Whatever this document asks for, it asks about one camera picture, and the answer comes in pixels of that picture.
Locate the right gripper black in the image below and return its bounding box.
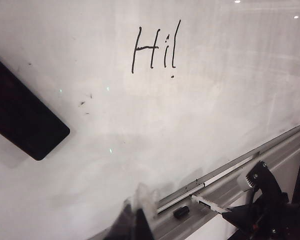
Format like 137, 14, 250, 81
222, 160, 300, 240

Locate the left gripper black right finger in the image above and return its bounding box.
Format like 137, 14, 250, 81
136, 207, 155, 240

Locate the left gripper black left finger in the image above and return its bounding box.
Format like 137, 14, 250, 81
109, 199, 140, 240

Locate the white marker with barcode label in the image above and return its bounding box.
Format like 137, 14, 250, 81
191, 193, 232, 215

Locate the aluminium whiteboard tray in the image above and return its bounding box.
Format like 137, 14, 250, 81
87, 122, 300, 240

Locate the black marker cap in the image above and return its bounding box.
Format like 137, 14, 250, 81
173, 205, 190, 220

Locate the black whiteboard eraser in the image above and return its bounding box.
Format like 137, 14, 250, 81
0, 51, 71, 162

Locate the white whiteboard with aluminium frame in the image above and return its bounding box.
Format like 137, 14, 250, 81
0, 0, 300, 240

